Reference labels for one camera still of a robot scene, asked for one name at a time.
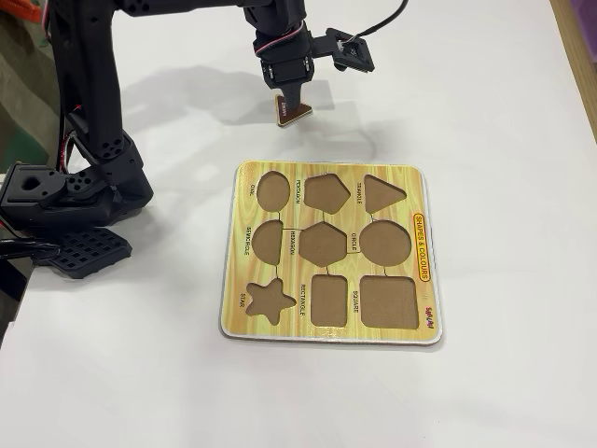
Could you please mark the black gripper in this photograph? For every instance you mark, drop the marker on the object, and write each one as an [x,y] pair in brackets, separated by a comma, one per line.
[285,71]

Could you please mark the orange object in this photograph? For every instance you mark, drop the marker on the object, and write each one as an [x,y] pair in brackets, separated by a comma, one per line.
[28,10]

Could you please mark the black grid base plate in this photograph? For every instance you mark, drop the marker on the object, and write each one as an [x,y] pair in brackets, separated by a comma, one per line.
[88,254]

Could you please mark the wooden shape puzzle board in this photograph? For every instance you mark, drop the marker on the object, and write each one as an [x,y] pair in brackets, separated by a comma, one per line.
[422,196]

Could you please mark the black square wrist camera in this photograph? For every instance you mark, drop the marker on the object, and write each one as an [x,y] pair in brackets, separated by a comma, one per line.
[352,51]

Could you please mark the brown triangle piece yellow pin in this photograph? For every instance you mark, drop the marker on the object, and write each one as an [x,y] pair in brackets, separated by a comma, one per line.
[281,112]

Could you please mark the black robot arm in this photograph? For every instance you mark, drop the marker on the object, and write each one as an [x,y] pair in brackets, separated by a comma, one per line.
[88,70]

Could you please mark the glossy black table clamp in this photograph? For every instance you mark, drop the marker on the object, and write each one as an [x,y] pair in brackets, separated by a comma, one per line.
[28,249]

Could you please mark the beige green fabric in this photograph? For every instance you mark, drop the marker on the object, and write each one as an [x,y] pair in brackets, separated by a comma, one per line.
[23,93]

